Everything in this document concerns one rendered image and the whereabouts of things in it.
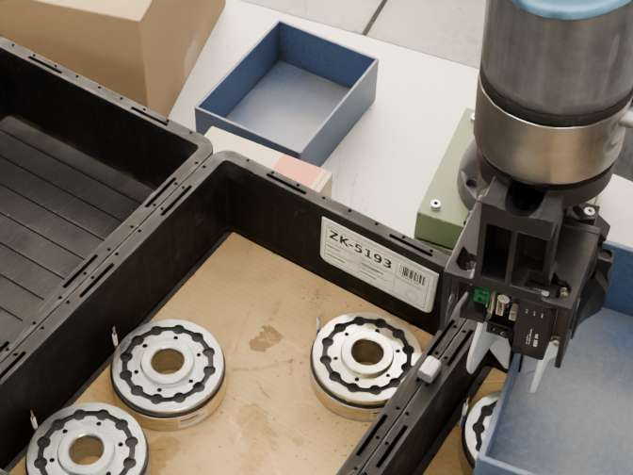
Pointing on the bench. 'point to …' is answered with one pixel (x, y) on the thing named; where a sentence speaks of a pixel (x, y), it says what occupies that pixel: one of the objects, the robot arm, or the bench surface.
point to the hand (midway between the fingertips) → (520, 347)
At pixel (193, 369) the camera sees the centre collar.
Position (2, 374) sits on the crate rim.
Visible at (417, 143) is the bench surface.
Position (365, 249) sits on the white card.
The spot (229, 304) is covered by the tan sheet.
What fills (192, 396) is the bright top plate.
